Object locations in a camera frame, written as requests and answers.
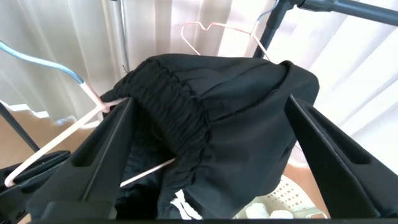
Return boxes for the white laundry basket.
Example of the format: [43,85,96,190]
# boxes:
[234,174,329,220]

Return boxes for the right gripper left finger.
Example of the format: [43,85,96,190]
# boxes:
[25,92,141,221]

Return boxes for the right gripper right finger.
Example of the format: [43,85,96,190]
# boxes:
[284,95,398,220]

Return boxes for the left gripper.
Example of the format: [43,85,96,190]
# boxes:
[0,151,72,224]

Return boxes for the beige curtain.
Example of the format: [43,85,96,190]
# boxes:
[0,0,398,175]

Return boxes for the black shorts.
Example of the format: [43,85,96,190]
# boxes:
[99,53,320,220]

